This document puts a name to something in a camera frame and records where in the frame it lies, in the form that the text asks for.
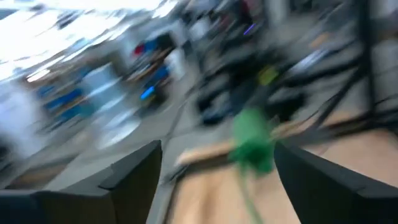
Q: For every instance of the red and blue bins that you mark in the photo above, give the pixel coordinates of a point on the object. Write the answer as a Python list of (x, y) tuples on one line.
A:
[(146, 48)]

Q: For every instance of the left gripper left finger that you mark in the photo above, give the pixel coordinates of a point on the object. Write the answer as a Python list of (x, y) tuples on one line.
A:
[(77, 205)]

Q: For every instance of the black desktop computer tower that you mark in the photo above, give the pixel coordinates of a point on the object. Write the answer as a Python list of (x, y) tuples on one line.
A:
[(155, 93)]

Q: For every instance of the white floor stand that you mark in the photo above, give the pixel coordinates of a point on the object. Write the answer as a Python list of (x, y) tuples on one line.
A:
[(105, 93)]

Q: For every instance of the black aluminium rig frame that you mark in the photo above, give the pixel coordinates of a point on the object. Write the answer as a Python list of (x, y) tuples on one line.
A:
[(367, 46)]

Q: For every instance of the light green elastic bandage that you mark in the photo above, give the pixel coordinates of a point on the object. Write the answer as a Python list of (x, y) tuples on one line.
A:
[(252, 140)]

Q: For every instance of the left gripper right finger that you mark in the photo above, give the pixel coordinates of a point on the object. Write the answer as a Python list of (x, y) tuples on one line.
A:
[(342, 199)]

